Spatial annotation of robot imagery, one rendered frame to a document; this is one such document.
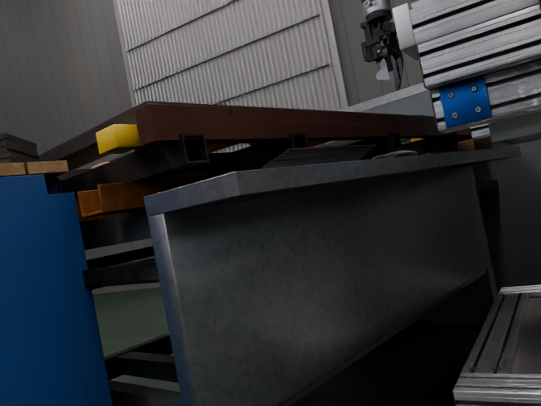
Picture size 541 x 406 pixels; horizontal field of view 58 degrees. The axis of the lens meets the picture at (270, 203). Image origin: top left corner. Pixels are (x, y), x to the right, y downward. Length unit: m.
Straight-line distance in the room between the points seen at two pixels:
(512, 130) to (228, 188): 0.73
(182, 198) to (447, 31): 0.65
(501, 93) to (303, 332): 0.61
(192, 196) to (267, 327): 0.30
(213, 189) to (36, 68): 6.83
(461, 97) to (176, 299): 0.70
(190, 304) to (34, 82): 6.80
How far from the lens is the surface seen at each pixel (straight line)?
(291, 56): 4.72
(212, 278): 0.78
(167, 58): 5.62
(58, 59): 7.06
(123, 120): 0.92
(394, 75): 1.41
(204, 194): 0.66
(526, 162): 2.15
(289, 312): 0.91
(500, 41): 1.07
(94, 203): 0.98
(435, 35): 1.10
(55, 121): 7.06
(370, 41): 1.45
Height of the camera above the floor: 0.62
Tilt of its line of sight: 1 degrees up
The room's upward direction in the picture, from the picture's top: 11 degrees counter-clockwise
